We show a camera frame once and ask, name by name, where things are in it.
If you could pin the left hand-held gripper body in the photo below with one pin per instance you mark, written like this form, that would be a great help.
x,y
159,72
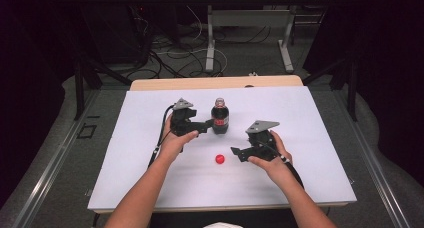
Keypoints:
x,y
182,119

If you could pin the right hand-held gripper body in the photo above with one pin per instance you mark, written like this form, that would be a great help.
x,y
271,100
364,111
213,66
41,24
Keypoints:
x,y
261,138

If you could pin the dark cola bottle red label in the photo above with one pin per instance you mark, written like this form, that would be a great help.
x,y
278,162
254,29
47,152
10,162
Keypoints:
x,y
220,116

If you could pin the red bottle cap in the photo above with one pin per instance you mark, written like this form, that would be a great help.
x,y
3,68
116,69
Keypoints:
x,y
220,159

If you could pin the person's left hand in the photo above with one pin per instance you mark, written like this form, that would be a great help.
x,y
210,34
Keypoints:
x,y
173,144

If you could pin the person's right hand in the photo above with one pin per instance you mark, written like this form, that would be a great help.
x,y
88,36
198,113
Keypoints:
x,y
275,164

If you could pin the light wooden table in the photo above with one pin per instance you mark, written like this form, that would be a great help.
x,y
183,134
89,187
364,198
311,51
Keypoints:
x,y
186,83

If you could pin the white table board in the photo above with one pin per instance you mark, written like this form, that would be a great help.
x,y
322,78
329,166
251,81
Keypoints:
x,y
206,184

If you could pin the white cloth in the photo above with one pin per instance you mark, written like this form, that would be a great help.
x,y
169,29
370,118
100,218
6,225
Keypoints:
x,y
221,225

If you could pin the person's dark clothing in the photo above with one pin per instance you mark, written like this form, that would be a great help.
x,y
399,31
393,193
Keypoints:
x,y
186,219

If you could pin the square floor hatch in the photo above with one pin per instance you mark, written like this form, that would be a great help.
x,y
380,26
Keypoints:
x,y
86,131

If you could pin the black metal stand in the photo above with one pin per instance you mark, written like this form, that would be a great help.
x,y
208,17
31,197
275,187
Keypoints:
x,y
80,88
350,88

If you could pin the dark equipment box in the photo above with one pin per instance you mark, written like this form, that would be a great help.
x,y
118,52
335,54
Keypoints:
x,y
113,34

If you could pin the dark curtain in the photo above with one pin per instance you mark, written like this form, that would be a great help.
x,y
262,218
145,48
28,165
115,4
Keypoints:
x,y
386,54
30,54

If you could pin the grey metal frame desk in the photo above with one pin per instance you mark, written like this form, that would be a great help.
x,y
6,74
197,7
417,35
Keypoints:
x,y
250,18

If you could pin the metal floor rail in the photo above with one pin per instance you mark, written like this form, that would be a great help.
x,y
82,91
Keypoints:
x,y
373,168
50,171

